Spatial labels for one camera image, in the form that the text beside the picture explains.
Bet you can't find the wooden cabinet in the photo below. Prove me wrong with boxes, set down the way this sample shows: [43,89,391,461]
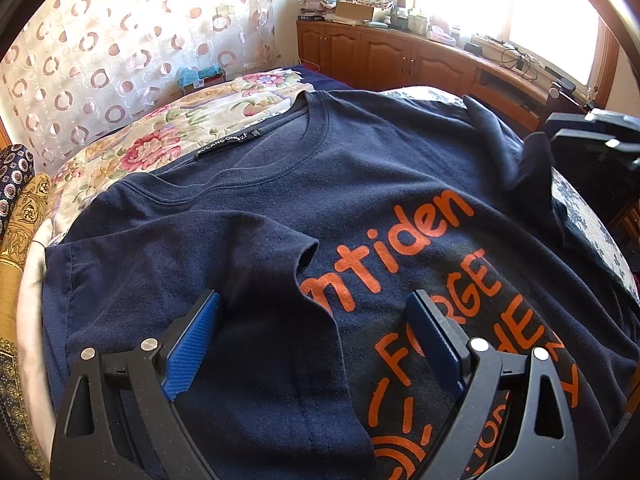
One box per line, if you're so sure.
[296,19,591,137]

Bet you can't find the navy bed sheet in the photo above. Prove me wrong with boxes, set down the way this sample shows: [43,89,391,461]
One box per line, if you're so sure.
[289,64,362,93]

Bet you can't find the blue floral blanket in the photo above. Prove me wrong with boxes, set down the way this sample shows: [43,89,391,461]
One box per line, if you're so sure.
[380,85,640,307]

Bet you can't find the blue bag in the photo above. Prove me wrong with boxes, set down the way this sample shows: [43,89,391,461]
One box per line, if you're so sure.
[177,66,226,92]

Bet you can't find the window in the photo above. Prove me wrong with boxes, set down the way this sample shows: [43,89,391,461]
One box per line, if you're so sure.
[405,0,621,92]

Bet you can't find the sheer curtain with circles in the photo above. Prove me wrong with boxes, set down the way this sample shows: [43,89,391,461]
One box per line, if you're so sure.
[0,0,301,173]

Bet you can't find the pink floral quilt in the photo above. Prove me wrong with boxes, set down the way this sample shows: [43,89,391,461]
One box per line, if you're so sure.
[50,67,321,241]

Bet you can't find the cardboard box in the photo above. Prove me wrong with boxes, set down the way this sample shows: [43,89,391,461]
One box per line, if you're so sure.
[334,0,384,24]

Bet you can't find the white pillow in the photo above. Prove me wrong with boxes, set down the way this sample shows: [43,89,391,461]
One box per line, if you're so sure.
[17,217,68,461]

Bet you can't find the white power strip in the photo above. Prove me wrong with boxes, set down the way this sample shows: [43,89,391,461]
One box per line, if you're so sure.
[470,34,522,57]

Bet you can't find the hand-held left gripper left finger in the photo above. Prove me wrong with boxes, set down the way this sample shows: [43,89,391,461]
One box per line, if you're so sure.
[50,290,224,480]

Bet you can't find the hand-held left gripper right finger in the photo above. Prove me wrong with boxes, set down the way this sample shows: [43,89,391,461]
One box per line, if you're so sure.
[405,289,596,480]

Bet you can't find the gold patterned cloth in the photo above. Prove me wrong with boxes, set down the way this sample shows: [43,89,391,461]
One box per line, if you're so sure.
[0,172,55,480]

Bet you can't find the navy t-shirt with orange print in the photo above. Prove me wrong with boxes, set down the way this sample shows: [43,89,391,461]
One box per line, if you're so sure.
[42,89,640,480]

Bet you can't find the navy patterned cloth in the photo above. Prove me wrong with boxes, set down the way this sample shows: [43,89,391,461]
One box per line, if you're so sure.
[0,144,39,241]

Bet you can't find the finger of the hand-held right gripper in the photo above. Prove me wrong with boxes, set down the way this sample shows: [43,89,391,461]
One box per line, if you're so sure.
[550,128,640,172]
[544,85,640,135]

